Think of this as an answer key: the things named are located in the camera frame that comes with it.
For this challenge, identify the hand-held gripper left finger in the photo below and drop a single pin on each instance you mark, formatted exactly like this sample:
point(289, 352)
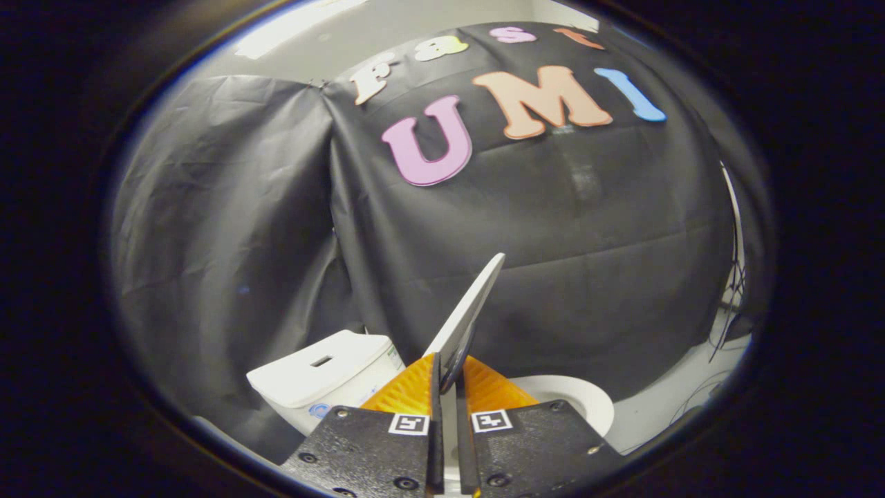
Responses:
point(435, 429)

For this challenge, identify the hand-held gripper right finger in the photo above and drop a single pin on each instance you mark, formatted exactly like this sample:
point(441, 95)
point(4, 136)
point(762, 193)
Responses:
point(464, 443)

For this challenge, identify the white toilet lid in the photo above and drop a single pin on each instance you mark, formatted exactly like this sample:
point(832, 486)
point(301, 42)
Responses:
point(467, 318)

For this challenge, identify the white toilet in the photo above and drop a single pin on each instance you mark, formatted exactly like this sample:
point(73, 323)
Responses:
point(318, 377)

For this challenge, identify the black backdrop cloth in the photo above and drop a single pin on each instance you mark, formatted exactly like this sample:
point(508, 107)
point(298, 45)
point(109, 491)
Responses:
point(553, 263)

